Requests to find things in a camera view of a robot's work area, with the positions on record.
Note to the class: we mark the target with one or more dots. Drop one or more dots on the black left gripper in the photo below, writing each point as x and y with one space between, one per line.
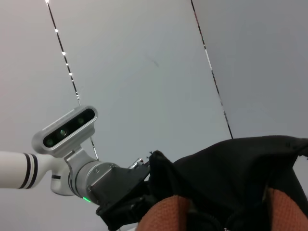
120 192

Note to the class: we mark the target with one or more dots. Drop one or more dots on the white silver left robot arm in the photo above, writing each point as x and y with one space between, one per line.
24 170

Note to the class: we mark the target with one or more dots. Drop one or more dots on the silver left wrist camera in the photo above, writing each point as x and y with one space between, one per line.
65 131

